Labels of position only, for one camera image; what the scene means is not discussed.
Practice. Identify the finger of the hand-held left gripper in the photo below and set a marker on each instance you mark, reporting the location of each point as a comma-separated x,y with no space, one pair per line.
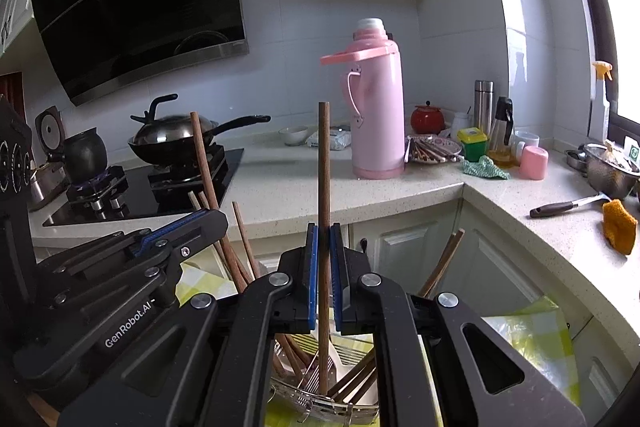
100,252
165,267

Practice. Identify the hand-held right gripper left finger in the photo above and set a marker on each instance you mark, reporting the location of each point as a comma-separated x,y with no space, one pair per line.
312,277

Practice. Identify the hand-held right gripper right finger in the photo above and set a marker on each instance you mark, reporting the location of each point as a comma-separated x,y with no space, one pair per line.
339,282

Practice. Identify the black gas stove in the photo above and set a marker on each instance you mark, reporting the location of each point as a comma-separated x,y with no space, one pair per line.
135,202

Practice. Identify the black clay pot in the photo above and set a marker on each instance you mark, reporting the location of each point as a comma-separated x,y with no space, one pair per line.
85,157

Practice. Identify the black wok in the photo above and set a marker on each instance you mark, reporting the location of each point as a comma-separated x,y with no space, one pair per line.
170,137

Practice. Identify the white plastic packet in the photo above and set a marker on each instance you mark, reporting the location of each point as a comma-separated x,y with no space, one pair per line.
340,141

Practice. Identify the small white bowl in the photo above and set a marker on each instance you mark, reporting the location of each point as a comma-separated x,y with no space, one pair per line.
293,136

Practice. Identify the patterned plate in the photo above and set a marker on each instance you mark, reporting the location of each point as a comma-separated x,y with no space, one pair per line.
432,149

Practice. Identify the pink thermos jug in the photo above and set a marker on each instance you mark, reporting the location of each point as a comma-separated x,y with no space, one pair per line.
377,117

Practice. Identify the green cloth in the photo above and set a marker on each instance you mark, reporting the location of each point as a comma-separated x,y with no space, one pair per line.
482,169

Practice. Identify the red lidded pot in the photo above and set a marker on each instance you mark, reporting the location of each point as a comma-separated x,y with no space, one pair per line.
427,121

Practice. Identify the green and yellow container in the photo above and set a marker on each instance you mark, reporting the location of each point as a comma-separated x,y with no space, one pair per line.
472,147

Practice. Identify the yellow-green checked tablecloth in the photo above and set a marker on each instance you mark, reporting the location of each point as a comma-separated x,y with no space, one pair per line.
530,342

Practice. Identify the glass oil bottle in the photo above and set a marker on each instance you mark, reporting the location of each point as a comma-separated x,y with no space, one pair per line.
501,142

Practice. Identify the steel vacuum bottle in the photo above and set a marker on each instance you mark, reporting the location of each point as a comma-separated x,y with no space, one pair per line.
483,107

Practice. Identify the pink cup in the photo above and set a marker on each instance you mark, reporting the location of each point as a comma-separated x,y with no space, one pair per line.
534,164

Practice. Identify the black range hood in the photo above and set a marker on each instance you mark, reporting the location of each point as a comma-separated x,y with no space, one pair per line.
140,7

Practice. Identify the small steel bowl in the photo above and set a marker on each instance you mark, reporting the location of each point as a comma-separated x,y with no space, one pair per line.
575,164

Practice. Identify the orange sponge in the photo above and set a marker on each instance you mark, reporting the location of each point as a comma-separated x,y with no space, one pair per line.
620,227

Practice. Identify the steel basin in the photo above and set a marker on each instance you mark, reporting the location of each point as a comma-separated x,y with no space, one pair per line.
607,179

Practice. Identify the spray bottle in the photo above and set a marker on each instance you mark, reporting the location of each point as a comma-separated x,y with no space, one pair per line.
600,107

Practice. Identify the white box green label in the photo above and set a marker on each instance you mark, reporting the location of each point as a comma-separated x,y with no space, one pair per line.
634,154

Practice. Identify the window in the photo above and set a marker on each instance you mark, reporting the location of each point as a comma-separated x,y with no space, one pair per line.
615,32

